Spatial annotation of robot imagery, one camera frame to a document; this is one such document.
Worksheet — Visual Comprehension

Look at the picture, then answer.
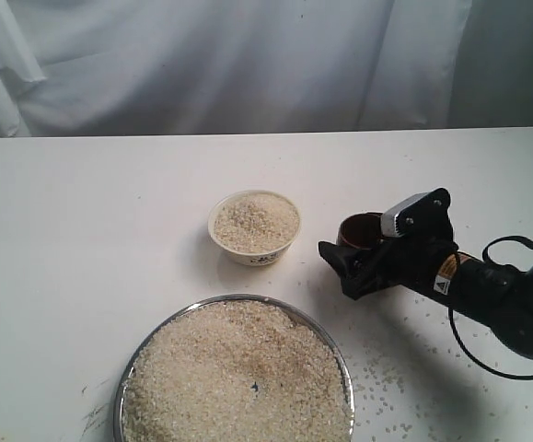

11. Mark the brown wooden cup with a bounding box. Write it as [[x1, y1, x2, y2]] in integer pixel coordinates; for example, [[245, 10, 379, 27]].
[[336, 212, 384, 250]]

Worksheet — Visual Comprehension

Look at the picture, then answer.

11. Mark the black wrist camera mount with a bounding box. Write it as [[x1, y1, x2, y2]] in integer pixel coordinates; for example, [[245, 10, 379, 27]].
[[380, 188, 454, 240]]

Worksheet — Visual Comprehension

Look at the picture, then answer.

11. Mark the white fabric backdrop curtain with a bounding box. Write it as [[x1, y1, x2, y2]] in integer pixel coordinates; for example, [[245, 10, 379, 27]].
[[0, 1, 533, 137]]

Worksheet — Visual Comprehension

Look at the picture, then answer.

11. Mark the round metal tray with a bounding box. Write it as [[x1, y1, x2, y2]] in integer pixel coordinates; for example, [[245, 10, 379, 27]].
[[112, 294, 354, 441]]

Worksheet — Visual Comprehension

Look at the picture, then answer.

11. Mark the rice pile in tray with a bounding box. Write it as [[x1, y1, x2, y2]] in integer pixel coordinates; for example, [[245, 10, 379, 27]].
[[125, 302, 348, 441]]

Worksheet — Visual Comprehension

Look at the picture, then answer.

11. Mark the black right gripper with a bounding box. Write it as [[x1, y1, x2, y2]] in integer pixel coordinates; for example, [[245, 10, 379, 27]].
[[318, 237, 458, 302]]

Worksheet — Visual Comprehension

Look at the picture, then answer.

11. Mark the rice in white bowl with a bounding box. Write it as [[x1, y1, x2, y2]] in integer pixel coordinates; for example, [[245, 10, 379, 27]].
[[214, 192, 300, 254]]

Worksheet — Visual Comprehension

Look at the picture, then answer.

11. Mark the small white ceramic bowl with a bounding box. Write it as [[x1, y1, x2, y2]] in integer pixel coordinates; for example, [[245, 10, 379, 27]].
[[207, 190, 301, 267]]

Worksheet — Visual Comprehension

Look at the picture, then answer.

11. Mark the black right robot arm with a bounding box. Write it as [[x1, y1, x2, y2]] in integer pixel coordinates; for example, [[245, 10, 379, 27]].
[[319, 236, 533, 360]]

